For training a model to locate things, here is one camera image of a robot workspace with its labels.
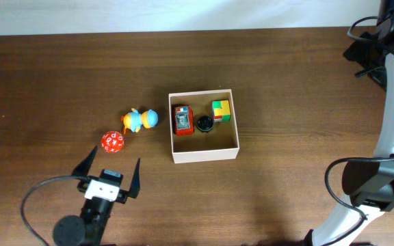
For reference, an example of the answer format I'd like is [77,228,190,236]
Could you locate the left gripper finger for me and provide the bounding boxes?
[71,146,98,176]
[128,159,140,199]

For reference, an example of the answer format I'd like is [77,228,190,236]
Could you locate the red letter polyhedral die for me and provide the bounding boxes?
[101,131,124,153]

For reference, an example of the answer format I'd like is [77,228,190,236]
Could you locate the orange blue duck toy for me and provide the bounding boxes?
[120,108,159,135]

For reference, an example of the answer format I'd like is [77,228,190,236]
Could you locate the red toy car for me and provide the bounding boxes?
[174,105,194,136]

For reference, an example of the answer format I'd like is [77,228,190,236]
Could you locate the black round cap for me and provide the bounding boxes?
[197,115,214,133]

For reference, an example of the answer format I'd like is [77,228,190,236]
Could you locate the multicolour puzzle cube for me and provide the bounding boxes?
[212,100,231,122]

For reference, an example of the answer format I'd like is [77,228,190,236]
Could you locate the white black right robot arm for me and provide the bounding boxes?
[302,0,394,246]

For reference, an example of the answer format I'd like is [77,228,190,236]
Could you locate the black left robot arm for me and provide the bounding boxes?
[53,147,140,246]

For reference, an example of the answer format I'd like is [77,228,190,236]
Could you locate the beige open cardboard box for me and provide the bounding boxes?
[168,89,239,164]

